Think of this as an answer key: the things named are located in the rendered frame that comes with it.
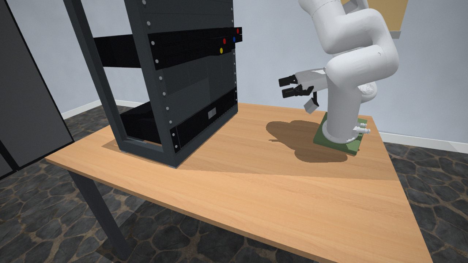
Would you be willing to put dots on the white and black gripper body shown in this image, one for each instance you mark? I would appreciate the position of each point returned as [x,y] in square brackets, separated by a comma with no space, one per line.
[313,77]

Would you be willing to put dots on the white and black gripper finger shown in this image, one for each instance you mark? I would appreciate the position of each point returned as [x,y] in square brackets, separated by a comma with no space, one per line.
[297,91]
[287,81]

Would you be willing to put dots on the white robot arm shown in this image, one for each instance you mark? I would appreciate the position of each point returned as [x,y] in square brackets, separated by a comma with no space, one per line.
[352,72]

